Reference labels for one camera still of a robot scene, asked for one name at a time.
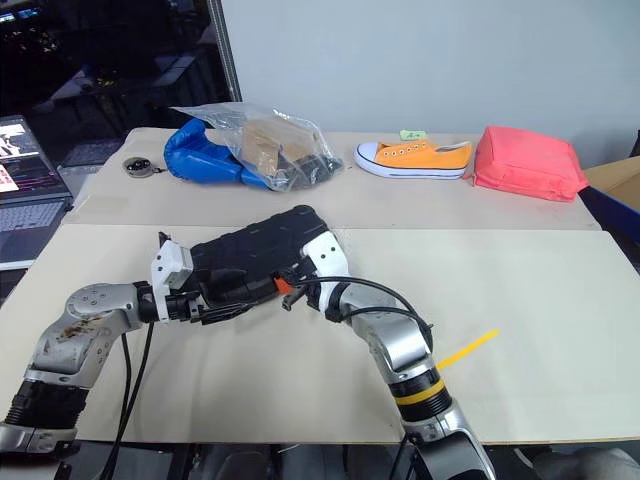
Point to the pink red fabric bag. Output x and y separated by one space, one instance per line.
525 162

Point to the open brown cardboard box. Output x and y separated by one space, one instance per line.
617 175

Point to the black item in bag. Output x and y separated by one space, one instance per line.
315 170

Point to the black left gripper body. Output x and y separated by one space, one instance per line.
185 306

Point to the yellow tape strip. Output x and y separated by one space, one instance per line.
467 347

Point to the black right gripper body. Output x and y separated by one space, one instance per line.
306 280

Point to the grey rounded shape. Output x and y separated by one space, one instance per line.
580 465

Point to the green paper note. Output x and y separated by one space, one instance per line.
412 134

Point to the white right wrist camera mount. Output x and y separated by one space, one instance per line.
327 252

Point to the blue boxing glove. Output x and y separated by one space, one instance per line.
195 160

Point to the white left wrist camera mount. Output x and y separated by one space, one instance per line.
167 265

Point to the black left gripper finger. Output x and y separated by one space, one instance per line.
235 287
225 311

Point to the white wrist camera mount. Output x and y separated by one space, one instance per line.
167 265
327 252

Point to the clear plastic bag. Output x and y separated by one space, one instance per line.
240 117

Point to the orange white canvas sneaker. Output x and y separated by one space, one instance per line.
425 157

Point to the open laptop computer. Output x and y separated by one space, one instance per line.
27 200

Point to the brown cardboard box in bag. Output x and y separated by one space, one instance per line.
265 145

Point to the grey metal post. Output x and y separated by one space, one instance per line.
225 50

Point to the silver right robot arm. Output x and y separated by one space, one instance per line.
395 345

